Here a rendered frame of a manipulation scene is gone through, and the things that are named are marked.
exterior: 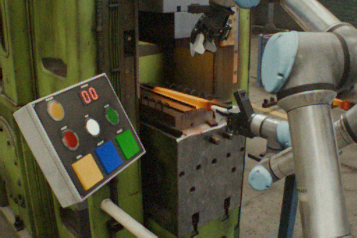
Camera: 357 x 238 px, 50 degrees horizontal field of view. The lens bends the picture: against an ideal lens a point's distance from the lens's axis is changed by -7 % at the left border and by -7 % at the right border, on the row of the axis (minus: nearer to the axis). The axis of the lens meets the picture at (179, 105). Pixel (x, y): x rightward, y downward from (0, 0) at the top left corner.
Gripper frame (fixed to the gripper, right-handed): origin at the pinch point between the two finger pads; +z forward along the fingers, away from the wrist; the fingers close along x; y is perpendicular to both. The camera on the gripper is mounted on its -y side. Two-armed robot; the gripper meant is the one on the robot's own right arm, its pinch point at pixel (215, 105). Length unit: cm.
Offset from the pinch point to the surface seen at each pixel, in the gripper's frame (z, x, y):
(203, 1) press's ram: 8.1, 2.0, -38.3
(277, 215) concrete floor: 28, 88, 102
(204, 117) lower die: 8.9, 2.9, 7.8
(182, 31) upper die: 8.3, -8.7, -27.6
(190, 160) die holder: 3.2, -9.8, 20.5
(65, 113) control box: -7, -63, -13
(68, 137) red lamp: -11, -65, -8
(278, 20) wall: 518, 750, 58
